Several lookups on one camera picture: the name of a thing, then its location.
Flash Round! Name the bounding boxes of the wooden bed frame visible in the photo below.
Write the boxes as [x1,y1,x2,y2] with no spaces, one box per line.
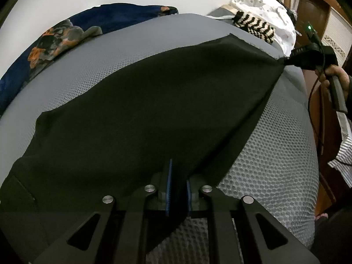
[301,69,340,218]

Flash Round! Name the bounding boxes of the black cable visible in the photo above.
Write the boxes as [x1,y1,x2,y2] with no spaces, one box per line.
[308,60,352,167]

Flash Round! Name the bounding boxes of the black pants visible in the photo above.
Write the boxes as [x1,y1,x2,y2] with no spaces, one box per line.
[0,33,286,256]

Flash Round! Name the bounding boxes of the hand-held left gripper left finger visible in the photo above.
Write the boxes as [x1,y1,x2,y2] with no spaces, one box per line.
[33,159,176,264]

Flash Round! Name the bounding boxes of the black cream striped knit cloth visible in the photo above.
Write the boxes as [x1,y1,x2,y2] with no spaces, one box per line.
[232,11,277,44]

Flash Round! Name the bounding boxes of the blue printed blanket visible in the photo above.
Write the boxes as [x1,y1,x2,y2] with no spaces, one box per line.
[0,3,179,116]

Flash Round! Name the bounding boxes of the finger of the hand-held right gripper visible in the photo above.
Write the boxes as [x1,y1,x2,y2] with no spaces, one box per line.
[278,55,296,66]

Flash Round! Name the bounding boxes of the white patterned panel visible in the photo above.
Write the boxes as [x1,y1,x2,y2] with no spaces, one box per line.
[320,5,352,66]

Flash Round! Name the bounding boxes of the brown wooden door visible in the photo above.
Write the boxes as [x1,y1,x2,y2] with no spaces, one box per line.
[258,0,344,33]

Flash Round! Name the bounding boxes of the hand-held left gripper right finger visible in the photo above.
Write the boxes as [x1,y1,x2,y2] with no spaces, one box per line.
[186,174,321,264]

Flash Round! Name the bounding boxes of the person's right hand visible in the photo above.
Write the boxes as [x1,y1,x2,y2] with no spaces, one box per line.
[315,64,351,102]

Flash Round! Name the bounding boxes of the grey mesh bed mattress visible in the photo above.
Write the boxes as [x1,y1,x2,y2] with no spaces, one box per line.
[0,13,321,264]

